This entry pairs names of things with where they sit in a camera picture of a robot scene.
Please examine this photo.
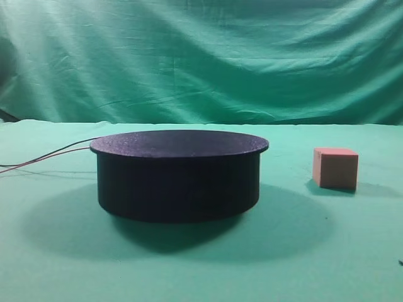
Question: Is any pink cube block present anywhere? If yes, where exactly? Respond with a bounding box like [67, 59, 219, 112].
[312, 147, 359, 191]

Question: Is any black round turntable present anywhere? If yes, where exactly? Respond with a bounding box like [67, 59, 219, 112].
[89, 130, 270, 223]

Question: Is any green table cloth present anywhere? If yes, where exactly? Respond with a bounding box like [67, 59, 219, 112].
[1, 125, 402, 301]

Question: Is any green backdrop cloth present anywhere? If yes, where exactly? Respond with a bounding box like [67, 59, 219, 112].
[1, 1, 402, 125]

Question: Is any black wire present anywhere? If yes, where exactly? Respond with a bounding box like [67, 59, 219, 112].
[0, 137, 105, 167]

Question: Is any red wire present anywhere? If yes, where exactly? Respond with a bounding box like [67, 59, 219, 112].
[0, 146, 91, 175]

